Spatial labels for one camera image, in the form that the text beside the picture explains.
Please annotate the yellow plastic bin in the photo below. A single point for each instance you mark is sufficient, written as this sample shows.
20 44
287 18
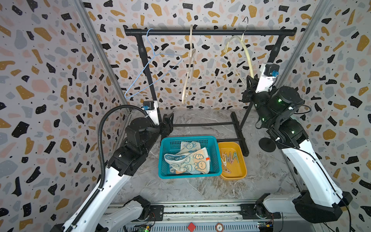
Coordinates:
238 169

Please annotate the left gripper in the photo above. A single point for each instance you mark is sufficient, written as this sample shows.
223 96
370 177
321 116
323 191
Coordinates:
168 126

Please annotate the teal jellyfish pattern towel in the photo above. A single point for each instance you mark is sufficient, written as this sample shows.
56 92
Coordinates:
191 159

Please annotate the black microphone stand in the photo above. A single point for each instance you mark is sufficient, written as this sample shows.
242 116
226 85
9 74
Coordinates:
267 144

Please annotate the round red white sticker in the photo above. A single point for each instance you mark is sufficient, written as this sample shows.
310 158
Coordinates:
219 227

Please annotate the teal plastic basket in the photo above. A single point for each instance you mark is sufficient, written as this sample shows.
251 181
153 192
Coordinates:
172 145

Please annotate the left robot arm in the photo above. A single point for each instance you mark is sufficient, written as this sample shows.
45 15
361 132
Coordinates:
91 216

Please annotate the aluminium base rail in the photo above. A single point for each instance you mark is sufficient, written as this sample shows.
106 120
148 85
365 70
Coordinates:
236 216

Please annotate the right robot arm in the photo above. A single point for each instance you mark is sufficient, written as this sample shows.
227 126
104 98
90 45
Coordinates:
322 200

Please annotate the peach clothespin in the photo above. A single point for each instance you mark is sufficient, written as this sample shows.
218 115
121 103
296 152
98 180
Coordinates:
225 169

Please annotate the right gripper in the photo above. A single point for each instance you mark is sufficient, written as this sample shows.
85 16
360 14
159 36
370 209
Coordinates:
254 96

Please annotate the mint green clothespin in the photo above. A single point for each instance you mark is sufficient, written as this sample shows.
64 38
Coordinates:
235 157

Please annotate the black clothes rack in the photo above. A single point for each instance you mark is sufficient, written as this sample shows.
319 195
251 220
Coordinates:
238 126

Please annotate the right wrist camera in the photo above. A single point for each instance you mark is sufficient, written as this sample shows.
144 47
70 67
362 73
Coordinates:
269 72

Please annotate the white clothespin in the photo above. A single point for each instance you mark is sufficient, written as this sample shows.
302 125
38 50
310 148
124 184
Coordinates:
224 159

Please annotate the red diamond sticker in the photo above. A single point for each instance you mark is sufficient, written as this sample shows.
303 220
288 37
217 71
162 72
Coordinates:
191 227

